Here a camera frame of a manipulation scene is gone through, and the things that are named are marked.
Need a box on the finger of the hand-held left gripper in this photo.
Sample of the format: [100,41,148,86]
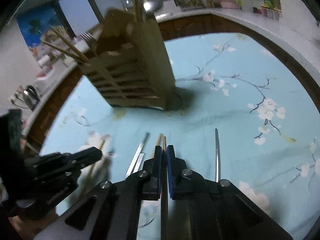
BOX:
[64,156,102,180]
[75,147,103,161]

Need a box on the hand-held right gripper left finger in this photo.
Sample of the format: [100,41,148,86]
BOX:
[37,145,162,240]

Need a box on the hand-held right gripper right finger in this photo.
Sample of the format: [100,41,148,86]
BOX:
[167,145,293,240]

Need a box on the long wooden chopstick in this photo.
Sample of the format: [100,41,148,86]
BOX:
[49,25,91,62]
[81,140,107,198]

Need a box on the slim metal utensil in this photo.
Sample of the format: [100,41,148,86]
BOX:
[214,128,221,183]

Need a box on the carved wooden chopstick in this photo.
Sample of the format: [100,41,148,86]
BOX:
[41,40,87,64]

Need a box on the wooden slatted utensil holder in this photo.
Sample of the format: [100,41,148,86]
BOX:
[81,9,175,112]

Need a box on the metal fork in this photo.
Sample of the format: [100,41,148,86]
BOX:
[79,32,99,53]

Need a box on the metal spoon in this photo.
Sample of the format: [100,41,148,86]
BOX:
[142,0,163,20]

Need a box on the steel electric kettle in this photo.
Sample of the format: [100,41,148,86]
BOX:
[14,85,40,110]

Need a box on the blue floral tablecloth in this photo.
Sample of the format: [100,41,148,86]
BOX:
[40,32,318,240]

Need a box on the white and red rice cooker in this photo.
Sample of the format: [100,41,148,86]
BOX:
[36,65,57,80]

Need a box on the white paper roll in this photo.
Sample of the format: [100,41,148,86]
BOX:
[39,55,54,68]

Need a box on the kitchen window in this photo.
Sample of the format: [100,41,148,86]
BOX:
[57,0,175,38]

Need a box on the pink plastic basin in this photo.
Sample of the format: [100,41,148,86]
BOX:
[216,0,238,9]

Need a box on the pink seasoning jar set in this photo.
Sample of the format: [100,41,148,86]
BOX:
[260,7,282,20]

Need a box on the tropical fruit wall poster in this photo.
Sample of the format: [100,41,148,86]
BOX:
[16,7,65,55]

